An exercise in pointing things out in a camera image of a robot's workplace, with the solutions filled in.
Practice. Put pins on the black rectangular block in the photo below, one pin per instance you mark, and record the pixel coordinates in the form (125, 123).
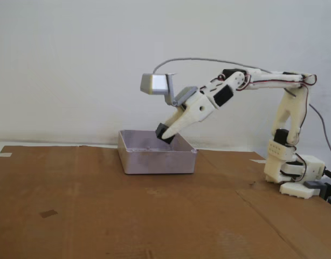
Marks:
(160, 130)

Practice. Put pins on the white tape piece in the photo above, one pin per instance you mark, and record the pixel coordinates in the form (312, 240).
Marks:
(5, 155)

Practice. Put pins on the grey and black table clamp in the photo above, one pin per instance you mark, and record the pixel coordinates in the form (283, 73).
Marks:
(312, 185)

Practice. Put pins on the grey open plastic box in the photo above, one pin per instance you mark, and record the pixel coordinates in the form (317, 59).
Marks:
(154, 164)

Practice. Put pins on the silver webcam with clip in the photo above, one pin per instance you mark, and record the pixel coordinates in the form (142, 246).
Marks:
(154, 83)

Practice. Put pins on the cream gripper black servo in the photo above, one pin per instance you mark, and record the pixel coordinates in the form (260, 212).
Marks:
(195, 110)

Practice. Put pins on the brown cardboard sheet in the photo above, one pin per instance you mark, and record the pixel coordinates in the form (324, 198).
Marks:
(100, 215)

